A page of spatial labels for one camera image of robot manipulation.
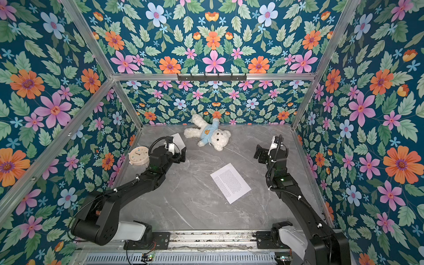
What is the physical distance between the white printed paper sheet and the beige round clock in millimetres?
424

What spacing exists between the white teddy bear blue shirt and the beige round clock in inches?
11.0

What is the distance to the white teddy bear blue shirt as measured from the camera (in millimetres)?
1053

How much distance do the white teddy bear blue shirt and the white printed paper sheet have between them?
0.15 m

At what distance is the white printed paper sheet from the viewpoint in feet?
2.95

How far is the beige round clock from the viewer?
1.00m

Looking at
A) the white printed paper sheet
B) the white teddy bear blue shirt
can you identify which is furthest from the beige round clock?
the white printed paper sheet

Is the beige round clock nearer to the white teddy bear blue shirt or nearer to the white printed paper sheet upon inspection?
the white teddy bear blue shirt
